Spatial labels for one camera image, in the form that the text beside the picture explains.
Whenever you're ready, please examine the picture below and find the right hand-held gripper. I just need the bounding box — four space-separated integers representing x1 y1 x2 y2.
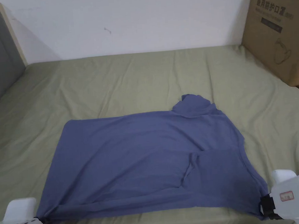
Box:
256 167 299 223

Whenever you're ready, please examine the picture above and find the blue shirt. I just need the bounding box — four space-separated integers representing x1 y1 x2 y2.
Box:
27 88 272 224

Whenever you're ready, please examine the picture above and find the bed with pale green sheet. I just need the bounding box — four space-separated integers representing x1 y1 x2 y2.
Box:
0 38 299 224

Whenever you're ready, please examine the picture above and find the brown cardboard carton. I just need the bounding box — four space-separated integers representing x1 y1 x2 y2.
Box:
237 0 299 91

